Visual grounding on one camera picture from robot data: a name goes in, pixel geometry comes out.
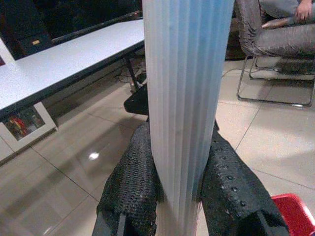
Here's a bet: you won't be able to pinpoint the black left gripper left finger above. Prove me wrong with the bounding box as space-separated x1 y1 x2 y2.
92 121 165 236

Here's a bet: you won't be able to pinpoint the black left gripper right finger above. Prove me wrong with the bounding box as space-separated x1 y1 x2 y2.
196 119 290 236

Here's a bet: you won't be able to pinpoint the red dustpan blue handle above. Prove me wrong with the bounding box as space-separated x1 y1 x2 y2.
270 193 315 236

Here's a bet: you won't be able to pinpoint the light blue handled broom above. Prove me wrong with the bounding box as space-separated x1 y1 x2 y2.
142 0 235 236

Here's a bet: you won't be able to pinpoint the black rounded object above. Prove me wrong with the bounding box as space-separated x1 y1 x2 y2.
124 87 150 116

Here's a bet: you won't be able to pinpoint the white framed picture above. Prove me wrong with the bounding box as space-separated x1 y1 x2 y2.
0 102 59 165

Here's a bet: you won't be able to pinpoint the white table black legs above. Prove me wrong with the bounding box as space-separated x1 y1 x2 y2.
0 17 148 120

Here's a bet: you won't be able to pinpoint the black box gold label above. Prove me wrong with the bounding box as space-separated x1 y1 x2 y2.
21 33 54 54

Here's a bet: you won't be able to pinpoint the seated person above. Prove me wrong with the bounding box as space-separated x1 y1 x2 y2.
258 0 315 28

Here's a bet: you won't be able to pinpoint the grey padded metal-frame chair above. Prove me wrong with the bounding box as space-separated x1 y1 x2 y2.
235 0 315 108

